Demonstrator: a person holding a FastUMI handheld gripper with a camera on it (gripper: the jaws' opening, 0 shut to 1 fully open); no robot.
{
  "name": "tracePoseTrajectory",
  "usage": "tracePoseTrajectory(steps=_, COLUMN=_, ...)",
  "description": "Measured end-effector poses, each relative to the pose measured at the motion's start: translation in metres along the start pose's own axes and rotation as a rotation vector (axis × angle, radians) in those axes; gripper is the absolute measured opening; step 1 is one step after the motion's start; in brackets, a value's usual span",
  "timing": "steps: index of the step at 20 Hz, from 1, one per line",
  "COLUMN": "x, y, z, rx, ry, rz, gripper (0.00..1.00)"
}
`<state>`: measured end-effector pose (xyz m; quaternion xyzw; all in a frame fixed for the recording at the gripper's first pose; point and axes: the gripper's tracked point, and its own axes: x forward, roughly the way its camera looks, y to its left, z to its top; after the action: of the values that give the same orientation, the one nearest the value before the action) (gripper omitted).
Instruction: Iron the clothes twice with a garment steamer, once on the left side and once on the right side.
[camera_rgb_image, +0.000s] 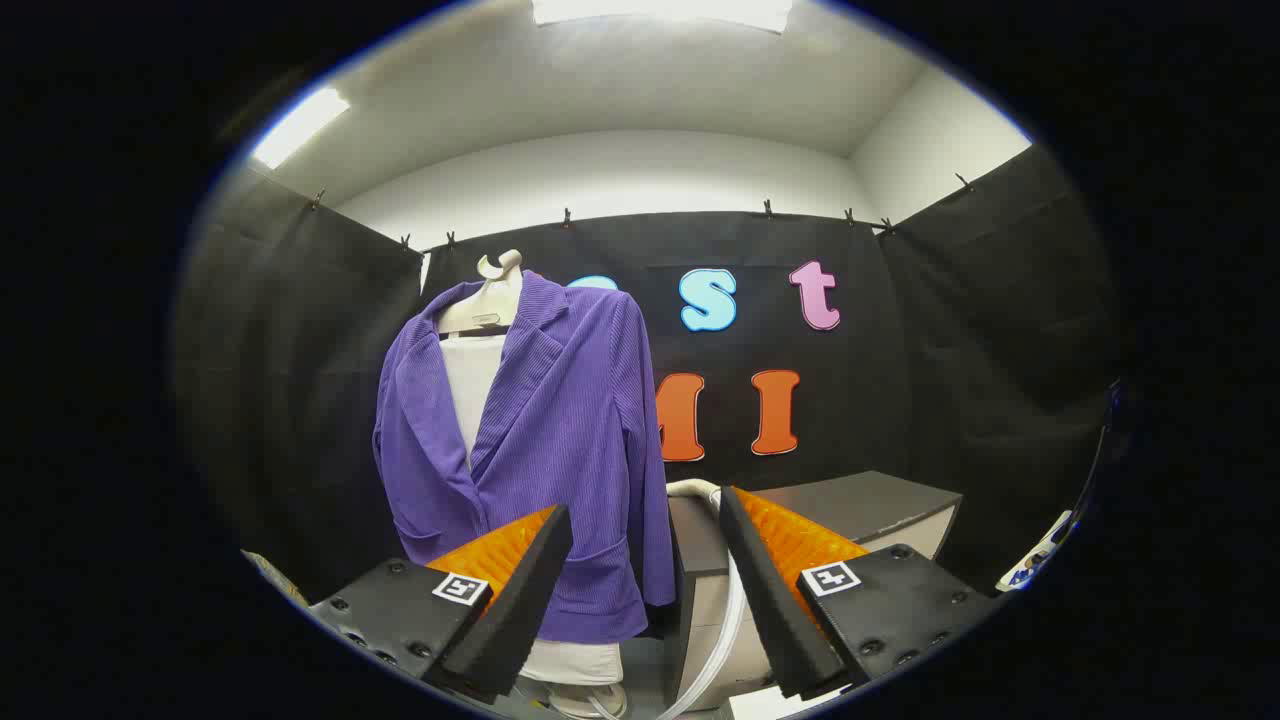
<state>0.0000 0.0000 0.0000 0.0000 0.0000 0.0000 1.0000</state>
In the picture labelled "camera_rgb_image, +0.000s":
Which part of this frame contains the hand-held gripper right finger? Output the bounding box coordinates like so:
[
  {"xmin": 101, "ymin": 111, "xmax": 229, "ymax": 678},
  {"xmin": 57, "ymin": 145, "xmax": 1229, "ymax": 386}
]
[{"xmin": 718, "ymin": 485, "xmax": 1001, "ymax": 701}]

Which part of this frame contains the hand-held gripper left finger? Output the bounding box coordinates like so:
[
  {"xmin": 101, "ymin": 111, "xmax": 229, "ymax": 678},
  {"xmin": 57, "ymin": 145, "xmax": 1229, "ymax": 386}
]
[{"xmin": 308, "ymin": 503, "xmax": 575, "ymax": 701}]

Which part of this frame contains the purple corduroy jacket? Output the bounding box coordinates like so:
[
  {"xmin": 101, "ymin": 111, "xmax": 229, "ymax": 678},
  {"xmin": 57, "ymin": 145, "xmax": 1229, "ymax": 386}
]
[{"xmin": 372, "ymin": 270, "xmax": 678, "ymax": 644}]

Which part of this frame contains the beige cabinet with dark top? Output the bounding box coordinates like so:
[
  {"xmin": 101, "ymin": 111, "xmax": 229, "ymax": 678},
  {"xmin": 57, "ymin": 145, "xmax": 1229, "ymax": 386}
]
[{"xmin": 665, "ymin": 470, "xmax": 963, "ymax": 711}]

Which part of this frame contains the white padded ironing form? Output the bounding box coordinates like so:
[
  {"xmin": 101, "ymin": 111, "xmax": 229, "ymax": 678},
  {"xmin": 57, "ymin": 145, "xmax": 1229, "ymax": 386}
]
[{"xmin": 440, "ymin": 335, "xmax": 626, "ymax": 691}]

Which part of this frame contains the plaid cloth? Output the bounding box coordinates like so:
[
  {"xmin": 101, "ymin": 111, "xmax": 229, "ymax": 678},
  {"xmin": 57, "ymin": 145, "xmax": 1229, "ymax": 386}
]
[{"xmin": 243, "ymin": 550, "xmax": 306, "ymax": 607}]

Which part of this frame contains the white shelf with small items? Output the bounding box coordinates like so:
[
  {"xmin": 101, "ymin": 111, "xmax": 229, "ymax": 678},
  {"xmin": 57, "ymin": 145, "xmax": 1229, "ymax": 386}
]
[{"xmin": 995, "ymin": 510, "xmax": 1076, "ymax": 593}]

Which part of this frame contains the black backdrop cloth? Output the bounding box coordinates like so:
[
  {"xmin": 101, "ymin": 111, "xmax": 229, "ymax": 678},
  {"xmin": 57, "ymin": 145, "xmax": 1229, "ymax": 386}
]
[{"xmin": 175, "ymin": 145, "xmax": 1126, "ymax": 601}]

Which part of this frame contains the cream plastic hanger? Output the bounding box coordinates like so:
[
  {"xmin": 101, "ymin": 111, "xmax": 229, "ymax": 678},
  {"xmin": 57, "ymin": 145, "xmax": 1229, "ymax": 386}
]
[{"xmin": 437, "ymin": 250, "xmax": 524, "ymax": 336}]

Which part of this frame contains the narrow ceiling light strip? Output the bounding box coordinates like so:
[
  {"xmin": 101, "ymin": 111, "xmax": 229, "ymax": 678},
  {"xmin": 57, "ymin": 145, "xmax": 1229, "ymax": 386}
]
[{"xmin": 250, "ymin": 88, "xmax": 351, "ymax": 169}]

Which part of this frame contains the large ceiling light panel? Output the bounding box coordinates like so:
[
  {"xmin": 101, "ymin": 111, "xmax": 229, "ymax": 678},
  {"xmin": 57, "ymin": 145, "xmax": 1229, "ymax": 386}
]
[{"xmin": 530, "ymin": 0, "xmax": 796, "ymax": 33}]

